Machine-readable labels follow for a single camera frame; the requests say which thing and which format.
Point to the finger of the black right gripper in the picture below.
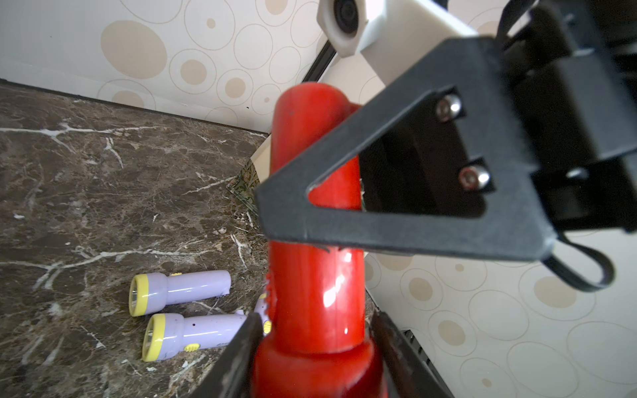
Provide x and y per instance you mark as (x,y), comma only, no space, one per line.
(436,164)

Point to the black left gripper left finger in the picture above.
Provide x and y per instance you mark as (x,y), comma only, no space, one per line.
(231,373)

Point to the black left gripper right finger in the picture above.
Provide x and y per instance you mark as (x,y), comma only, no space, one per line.
(408,369)

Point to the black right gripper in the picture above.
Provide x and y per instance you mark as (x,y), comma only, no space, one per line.
(572,69)

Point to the large red flashlight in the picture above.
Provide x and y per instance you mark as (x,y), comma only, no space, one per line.
(318,345)

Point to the purple flashlight sideways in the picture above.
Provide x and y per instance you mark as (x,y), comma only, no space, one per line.
(151,293)

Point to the cream tote bag green handles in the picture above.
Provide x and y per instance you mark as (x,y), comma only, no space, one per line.
(256,171)

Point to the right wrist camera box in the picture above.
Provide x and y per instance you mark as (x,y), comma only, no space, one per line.
(392,36)

